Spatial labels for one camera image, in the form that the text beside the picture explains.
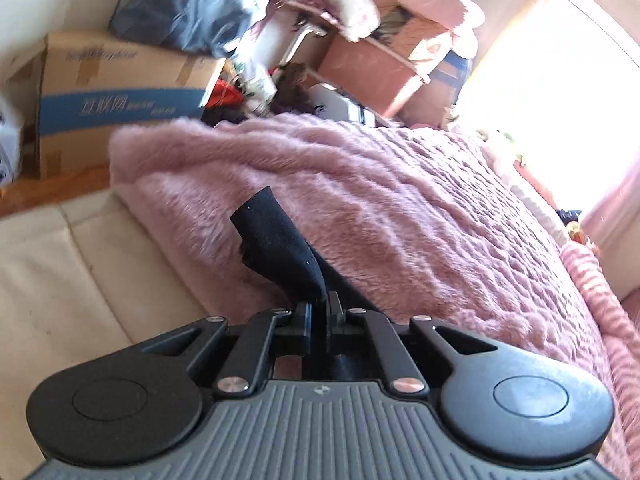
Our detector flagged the white box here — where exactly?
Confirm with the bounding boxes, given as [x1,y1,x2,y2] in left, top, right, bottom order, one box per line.
[305,82,377,127]

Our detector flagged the cardboard box with blue stripe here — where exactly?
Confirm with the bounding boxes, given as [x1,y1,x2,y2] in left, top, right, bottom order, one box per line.
[7,30,232,181]

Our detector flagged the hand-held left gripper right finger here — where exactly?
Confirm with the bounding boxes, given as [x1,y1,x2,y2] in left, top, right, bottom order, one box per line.
[326,292,499,397]

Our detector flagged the white printed plastic bag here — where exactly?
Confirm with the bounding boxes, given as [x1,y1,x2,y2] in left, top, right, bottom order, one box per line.
[0,94,27,187]

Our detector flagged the dark blue clothing pile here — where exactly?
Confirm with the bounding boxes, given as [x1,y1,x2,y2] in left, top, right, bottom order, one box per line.
[109,0,271,59]

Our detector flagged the pink knit blanket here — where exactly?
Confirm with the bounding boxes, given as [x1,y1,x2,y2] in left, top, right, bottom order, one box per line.
[559,242,640,463]

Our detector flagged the pink fluffy blanket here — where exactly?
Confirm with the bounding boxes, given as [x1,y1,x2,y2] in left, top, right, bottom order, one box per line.
[107,112,623,463]

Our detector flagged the black pants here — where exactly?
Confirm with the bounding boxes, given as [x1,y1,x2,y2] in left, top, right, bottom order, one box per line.
[230,186,386,317]

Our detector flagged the cream leather bed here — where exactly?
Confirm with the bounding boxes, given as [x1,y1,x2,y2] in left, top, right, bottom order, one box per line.
[0,192,286,480]

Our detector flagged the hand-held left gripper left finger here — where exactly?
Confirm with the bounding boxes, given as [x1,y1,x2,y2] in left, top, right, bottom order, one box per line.
[131,301,314,397]

